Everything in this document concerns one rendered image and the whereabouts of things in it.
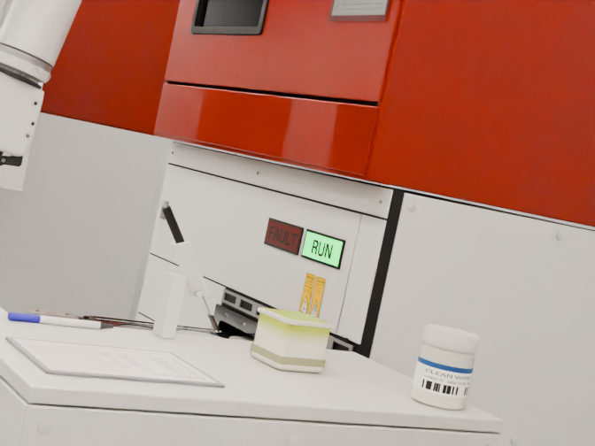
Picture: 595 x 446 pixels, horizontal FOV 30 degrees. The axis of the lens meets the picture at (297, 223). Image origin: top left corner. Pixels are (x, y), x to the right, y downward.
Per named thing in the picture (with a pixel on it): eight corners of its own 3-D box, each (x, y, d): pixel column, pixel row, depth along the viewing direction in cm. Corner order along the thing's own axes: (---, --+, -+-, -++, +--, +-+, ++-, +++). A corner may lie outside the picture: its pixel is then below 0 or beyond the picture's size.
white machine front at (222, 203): (144, 324, 241) (181, 142, 239) (351, 444, 171) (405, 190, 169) (132, 322, 239) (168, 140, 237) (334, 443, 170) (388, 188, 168)
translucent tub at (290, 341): (292, 359, 151) (303, 311, 151) (324, 374, 145) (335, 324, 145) (247, 356, 147) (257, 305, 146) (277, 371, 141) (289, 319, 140)
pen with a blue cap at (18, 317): (112, 322, 145) (8, 311, 138) (115, 324, 145) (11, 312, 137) (111, 329, 145) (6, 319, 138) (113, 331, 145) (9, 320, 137)
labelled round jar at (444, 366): (441, 396, 146) (456, 326, 146) (475, 412, 140) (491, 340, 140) (398, 393, 143) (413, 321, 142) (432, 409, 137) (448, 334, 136)
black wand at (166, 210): (161, 204, 145) (169, 200, 146) (157, 203, 146) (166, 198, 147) (215, 333, 152) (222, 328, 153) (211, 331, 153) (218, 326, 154)
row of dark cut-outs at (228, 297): (224, 301, 208) (227, 288, 208) (352, 361, 171) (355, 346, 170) (220, 301, 207) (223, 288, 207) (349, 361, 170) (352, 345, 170)
